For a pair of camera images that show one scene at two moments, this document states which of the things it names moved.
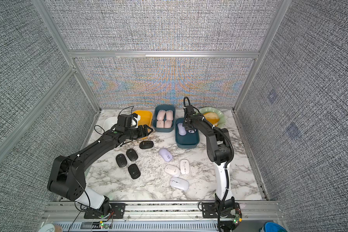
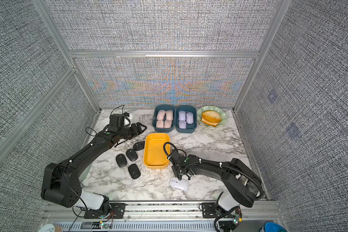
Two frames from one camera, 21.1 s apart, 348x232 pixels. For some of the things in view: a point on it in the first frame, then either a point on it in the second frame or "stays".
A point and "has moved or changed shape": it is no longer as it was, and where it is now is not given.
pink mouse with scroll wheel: [169, 115] stays
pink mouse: [160, 123] stays
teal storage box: [189, 141] has moved or changed shape
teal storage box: [165, 107] stays
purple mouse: [166, 154] has moved or changed shape
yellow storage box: [146, 118] to [154, 156]
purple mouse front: [192, 131] has moved or changed shape
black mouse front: [134, 171] stays
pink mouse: [167, 123] stays
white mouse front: [179, 183] stays
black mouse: [146, 144] to [138, 145]
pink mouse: [161, 114] stays
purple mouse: [181, 130] to [181, 114]
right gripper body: [185, 125] to [176, 171]
